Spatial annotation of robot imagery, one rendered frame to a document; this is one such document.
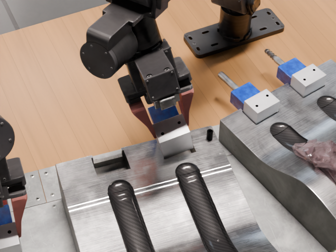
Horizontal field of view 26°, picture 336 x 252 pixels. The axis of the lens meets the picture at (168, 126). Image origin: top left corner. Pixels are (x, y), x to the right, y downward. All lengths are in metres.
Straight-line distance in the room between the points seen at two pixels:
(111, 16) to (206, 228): 0.34
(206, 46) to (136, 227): 0.49
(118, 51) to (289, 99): 0.42
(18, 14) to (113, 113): 1.53
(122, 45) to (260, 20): 0.58
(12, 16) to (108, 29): 1.87
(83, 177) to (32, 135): 0.22
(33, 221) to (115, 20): 0.39
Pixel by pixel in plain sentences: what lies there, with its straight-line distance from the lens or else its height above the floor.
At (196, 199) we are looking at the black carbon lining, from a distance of 1.11.
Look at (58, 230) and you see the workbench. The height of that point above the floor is 0.80.
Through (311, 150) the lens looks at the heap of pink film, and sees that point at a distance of 1.17.
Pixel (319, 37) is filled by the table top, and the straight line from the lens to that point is 1.51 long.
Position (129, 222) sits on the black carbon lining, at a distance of 1.08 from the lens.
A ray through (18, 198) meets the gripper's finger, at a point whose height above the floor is 1.02.
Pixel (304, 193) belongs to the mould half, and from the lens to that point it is 1.14.
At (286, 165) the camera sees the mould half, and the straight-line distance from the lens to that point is 1.17.
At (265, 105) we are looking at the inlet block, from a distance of 1.24.
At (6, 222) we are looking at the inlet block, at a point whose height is 0.94.
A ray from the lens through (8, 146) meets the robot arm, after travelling 0.86.
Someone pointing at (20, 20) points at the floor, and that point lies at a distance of 2.79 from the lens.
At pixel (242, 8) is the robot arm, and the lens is 1.37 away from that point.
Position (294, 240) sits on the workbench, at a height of 0.80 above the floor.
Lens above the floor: 1.78
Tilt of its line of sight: 49 degrees down
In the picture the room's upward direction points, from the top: straight up
